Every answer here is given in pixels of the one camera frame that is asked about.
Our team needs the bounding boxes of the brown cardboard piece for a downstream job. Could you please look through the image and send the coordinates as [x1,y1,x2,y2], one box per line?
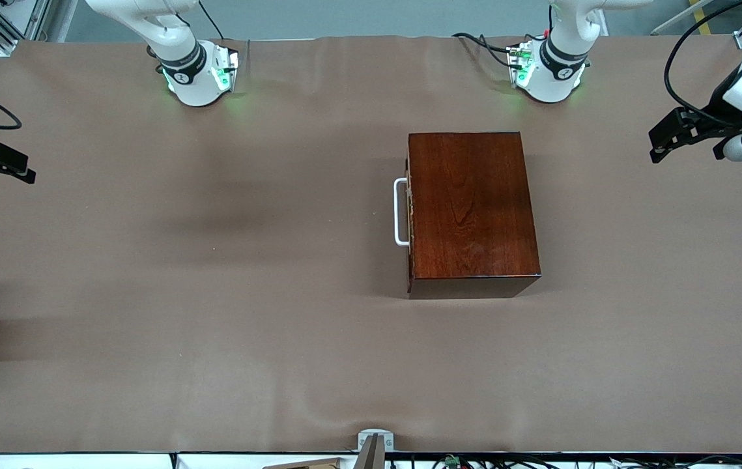
[262,457,343,469]

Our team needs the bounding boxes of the large table cover mat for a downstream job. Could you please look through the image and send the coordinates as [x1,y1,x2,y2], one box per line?
[0,34,742,455]

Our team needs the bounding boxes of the grey metal clamp bracket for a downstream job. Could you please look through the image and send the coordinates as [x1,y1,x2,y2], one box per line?
[358,429,395,453]

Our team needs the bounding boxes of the black left base cables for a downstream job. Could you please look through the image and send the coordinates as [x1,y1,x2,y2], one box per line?
[452,31,516,69]

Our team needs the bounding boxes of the light wood drawer white handle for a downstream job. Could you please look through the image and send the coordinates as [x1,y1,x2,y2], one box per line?
[394,156,414,294]

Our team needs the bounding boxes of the black right base cable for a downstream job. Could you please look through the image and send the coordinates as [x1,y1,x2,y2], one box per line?
[198,0,228,40]

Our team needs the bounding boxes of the grey brown post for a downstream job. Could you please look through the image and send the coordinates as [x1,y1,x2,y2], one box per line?
[354,434,386,469]

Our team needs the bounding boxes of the dark brown wooden cabinet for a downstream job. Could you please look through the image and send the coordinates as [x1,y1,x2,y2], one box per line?
[407,132,542,300]

